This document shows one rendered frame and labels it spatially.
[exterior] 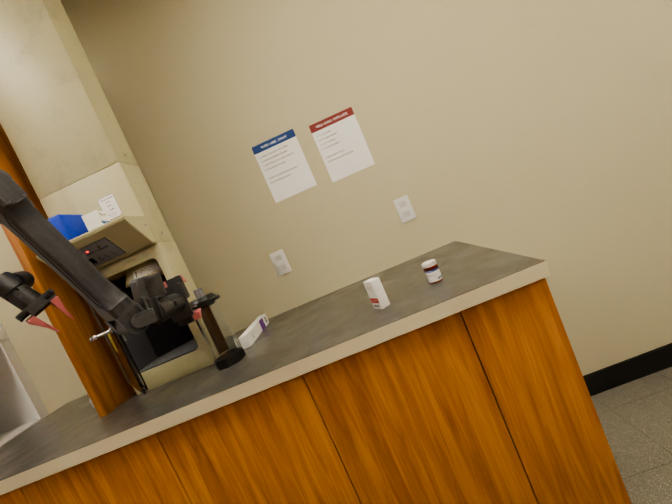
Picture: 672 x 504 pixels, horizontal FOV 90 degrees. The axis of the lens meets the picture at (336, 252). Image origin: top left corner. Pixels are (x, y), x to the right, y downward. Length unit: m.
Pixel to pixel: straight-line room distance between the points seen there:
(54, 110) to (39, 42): 0.22
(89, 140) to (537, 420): 1.62
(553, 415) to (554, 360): 0.15
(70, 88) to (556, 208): 1.95
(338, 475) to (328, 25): 1.70
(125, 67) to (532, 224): 1.98
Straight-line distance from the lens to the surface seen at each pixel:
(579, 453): 1.23
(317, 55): 1.72
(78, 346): 1.46
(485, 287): 0.91
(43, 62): 1.60
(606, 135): 1.96
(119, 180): 1.38
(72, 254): 0.92
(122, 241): 1.30
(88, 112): 1.47
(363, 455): 1.08
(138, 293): 0.97
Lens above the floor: 1.23
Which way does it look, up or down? 4 degrees down
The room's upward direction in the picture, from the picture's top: 23 degrees counter-clockwise
